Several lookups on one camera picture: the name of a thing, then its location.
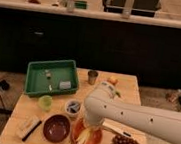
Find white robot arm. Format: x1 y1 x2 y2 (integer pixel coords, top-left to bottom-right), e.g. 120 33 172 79
83 81 181 144

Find bunch of purple grapes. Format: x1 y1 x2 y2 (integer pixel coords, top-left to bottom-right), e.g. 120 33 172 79
112 134 139 144

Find yellow banana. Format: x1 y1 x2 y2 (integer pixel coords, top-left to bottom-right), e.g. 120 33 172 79
75 127 94 144

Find orange fruit toy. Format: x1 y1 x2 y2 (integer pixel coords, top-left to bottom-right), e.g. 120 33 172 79
107 76 118 85

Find green plastic tray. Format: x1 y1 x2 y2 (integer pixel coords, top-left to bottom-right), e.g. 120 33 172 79
24 59 79 97

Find small white bowl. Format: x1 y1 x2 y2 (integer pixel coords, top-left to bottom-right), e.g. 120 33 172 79
64 99 81 119

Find grey block in tray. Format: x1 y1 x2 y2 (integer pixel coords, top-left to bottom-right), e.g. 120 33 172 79
59 81 71 90

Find dark purple bowl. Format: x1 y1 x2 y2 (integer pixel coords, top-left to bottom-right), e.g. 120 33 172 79
43 114 71 143

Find black-handled knife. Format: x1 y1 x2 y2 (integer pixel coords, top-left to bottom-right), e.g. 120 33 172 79
103 122 132 138

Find white brush with black handle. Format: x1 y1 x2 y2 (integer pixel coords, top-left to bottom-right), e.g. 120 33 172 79
16 115 42 141

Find light green cup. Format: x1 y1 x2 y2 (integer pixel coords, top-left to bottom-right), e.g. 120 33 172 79
38 95 52 111

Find metal cup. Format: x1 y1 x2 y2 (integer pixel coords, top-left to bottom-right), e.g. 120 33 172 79
87 70 99 85

